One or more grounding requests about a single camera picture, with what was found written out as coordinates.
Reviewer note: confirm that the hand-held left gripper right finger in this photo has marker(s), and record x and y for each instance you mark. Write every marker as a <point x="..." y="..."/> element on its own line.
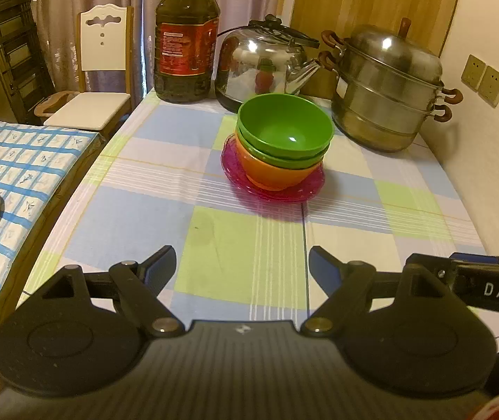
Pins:
<point x="319" y="267"/>

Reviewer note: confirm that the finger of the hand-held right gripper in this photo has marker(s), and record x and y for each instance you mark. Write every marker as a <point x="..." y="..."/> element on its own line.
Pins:
<point x="468" y="257"/>

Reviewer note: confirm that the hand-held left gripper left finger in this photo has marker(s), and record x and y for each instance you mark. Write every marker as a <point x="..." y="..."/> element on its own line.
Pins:
<point x="166" y="267"/>

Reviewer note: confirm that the pink glass plate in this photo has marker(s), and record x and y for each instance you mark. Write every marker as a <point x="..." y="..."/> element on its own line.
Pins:
<point x="275" y="197"/>

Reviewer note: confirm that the orange plastic bowl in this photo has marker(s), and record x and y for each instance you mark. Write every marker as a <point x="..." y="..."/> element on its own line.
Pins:
<point x="275" y="179"/>

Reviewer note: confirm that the green plastic bowl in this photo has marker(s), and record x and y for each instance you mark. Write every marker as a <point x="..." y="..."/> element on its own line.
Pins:
<point x="284" y="162"/>
<point x="284" y="127"/>

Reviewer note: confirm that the pastel plaid tablecloth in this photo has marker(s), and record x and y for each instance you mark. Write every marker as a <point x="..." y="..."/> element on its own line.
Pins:
<point x="144" y="192"/>

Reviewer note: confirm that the blue checked white cloth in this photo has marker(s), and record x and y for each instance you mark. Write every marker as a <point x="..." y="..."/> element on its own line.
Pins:
<point x="35" y="157"/>

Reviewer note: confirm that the white wooden chair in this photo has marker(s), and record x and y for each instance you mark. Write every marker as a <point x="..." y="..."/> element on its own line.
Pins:
<point x="96" y="109"/>

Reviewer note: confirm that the stainless steel steamer pot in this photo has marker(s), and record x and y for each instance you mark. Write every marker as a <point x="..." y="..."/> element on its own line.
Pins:
<point x="385" y="96"/>

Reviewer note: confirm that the large cooking oil bottle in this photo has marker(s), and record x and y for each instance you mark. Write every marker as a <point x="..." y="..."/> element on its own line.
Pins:
<point x="184" y="74"/>

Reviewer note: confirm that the stainless steel kettle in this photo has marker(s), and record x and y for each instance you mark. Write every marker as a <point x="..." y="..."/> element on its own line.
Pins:
<point x="249" y="65"/>

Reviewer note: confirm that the dark folding rack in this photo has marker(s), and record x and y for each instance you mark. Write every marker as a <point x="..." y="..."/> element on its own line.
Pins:
<point x="13" y="52"/>

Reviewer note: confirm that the beige wall socket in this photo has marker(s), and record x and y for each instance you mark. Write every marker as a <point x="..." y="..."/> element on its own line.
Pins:
<point x="472" y="72"/>
<point x="492" y="86"/>

